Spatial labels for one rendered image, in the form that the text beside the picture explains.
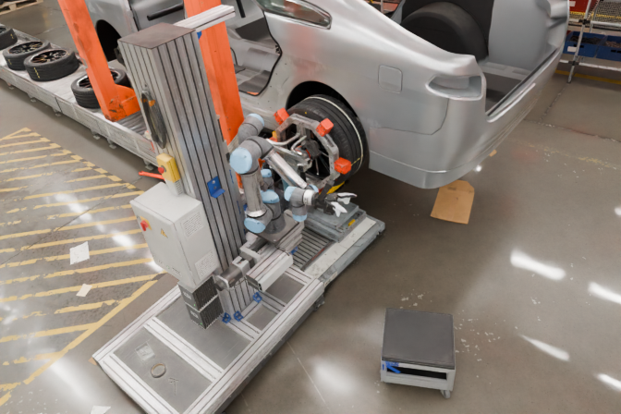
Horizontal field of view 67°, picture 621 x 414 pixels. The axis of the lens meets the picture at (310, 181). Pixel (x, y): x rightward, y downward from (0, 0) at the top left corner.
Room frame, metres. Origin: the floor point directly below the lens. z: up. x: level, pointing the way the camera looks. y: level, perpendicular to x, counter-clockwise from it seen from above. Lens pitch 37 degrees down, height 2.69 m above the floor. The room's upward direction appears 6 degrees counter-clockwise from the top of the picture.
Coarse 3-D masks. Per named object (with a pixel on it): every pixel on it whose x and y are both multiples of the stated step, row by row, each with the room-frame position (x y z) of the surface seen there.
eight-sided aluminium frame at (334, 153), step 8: (288, 120) 2.87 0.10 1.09; (296, 120) 2.83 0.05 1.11; (304, 120) 2.83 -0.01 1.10; (312, 120) 2.78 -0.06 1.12; (280, 128) 2.95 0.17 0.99; (312, 128) 2.72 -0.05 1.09; (280, 136) 2.96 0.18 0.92; (320, 136) 2.68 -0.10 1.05; (328, 136) 2.70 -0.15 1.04; (328, 144) 2.64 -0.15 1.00; (328, 152) 2.63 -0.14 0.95; (336, 152) 2.63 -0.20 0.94; (336, 176) 2.62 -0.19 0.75; (312, 184) 2.76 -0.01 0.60; (320, 184) 2.71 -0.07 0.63
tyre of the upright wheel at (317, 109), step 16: (320, 96) 3.02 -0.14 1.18; (288, 112) 2.99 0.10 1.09; (304, 112) 2.88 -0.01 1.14; (320, 112) 2.80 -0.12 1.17; (336, 112) 2.83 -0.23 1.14; (336, 128) 2.70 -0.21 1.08; (352, 128) 2.77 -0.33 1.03; (336, 144) 2.69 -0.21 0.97; (352, 144) 2.69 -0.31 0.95; (352, 160) 2.66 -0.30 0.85
